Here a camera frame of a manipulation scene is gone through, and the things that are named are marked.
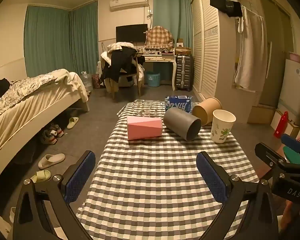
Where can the cream slipper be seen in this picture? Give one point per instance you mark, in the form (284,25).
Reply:
(72,123)

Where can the white hanging towel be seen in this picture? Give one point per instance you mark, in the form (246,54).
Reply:
(248,55)

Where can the blue plastic basket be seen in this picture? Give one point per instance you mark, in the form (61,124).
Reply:
(153,79)

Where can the black television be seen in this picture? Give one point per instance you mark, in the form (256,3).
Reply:
(131,33)

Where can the white printed paper cup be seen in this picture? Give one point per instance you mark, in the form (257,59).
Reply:
(221,130)

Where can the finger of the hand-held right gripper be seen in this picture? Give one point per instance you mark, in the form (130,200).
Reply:
(293,155)
(292,141)

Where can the clear plastic container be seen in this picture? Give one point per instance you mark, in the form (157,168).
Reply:
(141,108)

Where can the clear glass cup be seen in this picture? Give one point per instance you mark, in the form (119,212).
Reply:
(157,110)

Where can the white slipper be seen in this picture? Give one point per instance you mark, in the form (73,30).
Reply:
(51,160)

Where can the pile of clothes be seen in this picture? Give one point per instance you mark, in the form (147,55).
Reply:
(120,60)

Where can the white louvred wardrobe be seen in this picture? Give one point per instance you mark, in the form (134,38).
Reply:
(208,55)

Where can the plaid cloth cover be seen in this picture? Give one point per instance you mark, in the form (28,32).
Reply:
(158,38)

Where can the brown cardboard box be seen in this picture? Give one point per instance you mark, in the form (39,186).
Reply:
(261,115)

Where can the silver suitcase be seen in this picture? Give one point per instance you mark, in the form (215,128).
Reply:
(183,72)

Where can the brown paper cup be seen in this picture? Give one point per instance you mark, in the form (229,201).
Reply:
(205,110)

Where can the pink basin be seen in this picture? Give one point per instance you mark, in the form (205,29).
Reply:
(295,56)

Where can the clear water jug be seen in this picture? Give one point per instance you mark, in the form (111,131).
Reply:
(86,81)

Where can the white fridge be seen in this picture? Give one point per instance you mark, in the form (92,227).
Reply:
(295,87)

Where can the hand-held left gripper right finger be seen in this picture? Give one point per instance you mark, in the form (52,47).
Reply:
(210,175)

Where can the floral quilt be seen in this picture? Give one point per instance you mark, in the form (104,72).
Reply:
(22,90)

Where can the white air conditioner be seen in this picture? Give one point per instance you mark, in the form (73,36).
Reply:
(128,3)

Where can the pink box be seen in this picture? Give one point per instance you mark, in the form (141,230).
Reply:
(143,128)

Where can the white sneakers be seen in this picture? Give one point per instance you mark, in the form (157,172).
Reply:
(51,135)

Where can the white cardboard box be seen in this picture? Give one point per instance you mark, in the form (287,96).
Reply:
(293,127)

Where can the red bag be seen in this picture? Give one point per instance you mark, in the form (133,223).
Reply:
(95,81)

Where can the pale green slipper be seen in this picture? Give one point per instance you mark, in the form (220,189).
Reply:
(41,176)

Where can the grey white checkered tablecloth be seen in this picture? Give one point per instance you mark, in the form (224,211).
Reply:
(152,180)

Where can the black hanging garment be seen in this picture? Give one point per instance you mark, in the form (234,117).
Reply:
(226,3)

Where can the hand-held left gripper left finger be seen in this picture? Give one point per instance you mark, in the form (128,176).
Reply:
(83,173)

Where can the green window curtain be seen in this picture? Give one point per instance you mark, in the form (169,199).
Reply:
(83,37)
(46,40)

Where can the wooden chair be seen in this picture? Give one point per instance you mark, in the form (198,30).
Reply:
(138,85)

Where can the teal curtain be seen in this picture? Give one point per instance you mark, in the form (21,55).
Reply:
(171,10)

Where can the grey cylindrical cup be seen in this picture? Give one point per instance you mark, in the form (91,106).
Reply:
(177,122)

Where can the red bottle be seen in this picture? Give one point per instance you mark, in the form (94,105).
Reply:
(281,125)

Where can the white desk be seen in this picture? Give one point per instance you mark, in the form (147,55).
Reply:
(162,59)

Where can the cream blanket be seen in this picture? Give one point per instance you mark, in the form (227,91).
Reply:
(70,82)

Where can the black cloth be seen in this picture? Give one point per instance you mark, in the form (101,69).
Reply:
(1,87)

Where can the person's right hand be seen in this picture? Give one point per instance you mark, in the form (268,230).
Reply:
(285,218)

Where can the blue pack of water bottles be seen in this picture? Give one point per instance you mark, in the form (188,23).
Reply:
(177,104)

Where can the white bed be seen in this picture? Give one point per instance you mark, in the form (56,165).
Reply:
(27,120)

